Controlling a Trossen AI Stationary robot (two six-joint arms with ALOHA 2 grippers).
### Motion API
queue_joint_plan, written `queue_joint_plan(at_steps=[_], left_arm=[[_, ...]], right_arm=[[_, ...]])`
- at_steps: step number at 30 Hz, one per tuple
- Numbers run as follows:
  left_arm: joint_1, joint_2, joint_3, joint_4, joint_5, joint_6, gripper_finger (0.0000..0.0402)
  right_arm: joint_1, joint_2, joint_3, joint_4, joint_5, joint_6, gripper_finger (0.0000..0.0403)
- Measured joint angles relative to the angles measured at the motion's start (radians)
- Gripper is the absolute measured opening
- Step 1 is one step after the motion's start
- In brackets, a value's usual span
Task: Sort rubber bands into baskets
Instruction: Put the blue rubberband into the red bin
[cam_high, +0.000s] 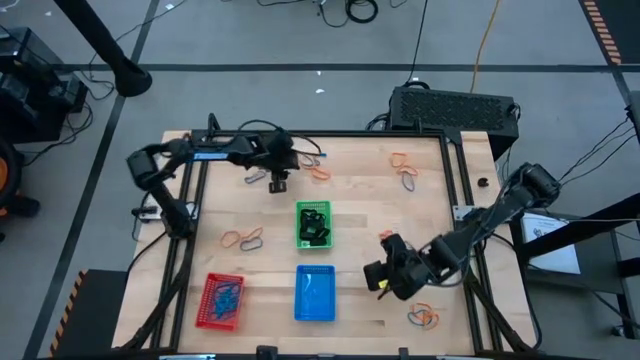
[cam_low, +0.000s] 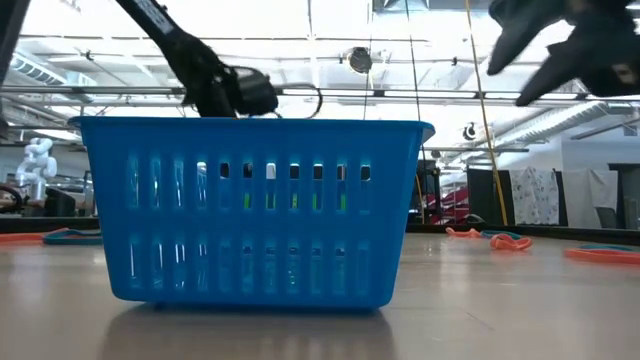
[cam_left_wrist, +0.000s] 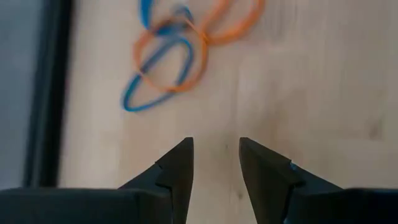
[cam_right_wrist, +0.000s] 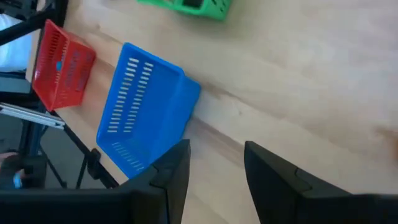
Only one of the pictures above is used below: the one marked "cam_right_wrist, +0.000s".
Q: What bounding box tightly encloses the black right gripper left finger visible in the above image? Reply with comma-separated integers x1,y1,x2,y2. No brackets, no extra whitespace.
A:
119,138,192,224

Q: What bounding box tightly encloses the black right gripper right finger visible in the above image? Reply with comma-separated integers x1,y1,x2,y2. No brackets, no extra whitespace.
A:
244,141,354,224

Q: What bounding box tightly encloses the blue plastic basket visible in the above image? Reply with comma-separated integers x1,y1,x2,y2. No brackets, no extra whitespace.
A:
95,42,202,180

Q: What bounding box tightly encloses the red plastic basket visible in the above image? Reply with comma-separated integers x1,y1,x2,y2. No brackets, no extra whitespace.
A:
32,18,96,112

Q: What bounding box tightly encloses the blue rubber band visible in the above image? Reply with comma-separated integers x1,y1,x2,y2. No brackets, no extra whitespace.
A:
55,51,94,91

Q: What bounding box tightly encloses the black table edge clamp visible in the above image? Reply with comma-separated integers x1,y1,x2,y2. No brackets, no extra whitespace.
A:
88,148,103,180

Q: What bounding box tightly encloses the black device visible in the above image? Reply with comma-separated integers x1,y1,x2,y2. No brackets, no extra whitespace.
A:
0,154,48,190

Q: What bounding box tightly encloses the silver metal bar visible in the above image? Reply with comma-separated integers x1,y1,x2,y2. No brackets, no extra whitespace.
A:
0,102,66,130

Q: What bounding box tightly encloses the green plastic basket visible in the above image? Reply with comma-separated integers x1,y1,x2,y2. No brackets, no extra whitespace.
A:
136,0,233,22

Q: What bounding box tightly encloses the white bag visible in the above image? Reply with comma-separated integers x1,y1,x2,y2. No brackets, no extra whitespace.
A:
0,14,34,72

